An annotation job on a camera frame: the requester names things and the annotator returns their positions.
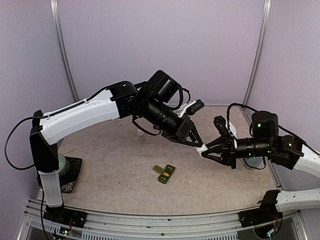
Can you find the green ceramic bowl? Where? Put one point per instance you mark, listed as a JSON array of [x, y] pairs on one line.
[[62, 164]]

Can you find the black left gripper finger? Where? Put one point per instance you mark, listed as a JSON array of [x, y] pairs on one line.
[[189, 140], [192, 130]]

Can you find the front aluminium rail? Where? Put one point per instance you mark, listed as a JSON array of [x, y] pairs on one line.
[[113, 226]]

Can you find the aluminium frame post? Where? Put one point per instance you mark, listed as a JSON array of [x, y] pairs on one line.
[[54, 5], [259, 51]]

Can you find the black square tray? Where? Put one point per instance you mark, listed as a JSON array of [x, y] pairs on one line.
[[69, 174]]

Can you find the small white pill bottle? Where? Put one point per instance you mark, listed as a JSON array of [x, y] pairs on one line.
[[140, 134]]

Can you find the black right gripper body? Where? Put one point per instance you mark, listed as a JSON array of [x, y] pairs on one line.
[[261, 148]]

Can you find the left aluminium frame post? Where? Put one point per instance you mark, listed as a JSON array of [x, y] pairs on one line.
[[54, 5]]

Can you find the green pill organizer box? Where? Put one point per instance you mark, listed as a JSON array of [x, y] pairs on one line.
[[164, 173]]

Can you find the light blue mug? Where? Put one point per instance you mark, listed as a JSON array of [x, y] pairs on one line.
[[254, 163]]

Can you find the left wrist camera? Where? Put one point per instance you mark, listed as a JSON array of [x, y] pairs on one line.
[[189, 109]]

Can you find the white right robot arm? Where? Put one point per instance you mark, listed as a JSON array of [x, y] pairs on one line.
[[288, 151]]

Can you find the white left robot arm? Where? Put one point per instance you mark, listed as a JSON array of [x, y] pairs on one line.
[[147, 100]]

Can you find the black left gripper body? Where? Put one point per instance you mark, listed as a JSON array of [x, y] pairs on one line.
[[171, 129]]

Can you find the right aluminium frame post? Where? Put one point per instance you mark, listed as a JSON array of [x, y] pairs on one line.
[[259, 51]]

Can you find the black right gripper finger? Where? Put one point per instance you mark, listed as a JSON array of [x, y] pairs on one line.
[[224, 158], [221, 143]]

